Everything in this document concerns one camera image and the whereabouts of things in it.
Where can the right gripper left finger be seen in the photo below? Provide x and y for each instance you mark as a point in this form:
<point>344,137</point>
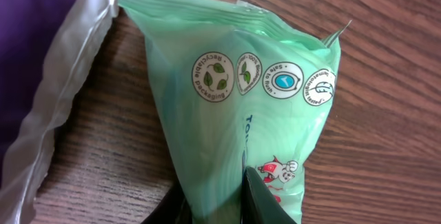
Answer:
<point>173,208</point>

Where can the mint green wipes pack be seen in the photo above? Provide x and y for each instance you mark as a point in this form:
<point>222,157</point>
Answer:
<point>236,87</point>

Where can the purple snack package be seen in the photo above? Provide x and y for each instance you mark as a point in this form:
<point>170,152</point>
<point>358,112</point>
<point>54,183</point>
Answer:
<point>47,50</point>

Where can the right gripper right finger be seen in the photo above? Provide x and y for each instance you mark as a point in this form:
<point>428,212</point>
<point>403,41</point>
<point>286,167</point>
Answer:
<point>258,204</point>

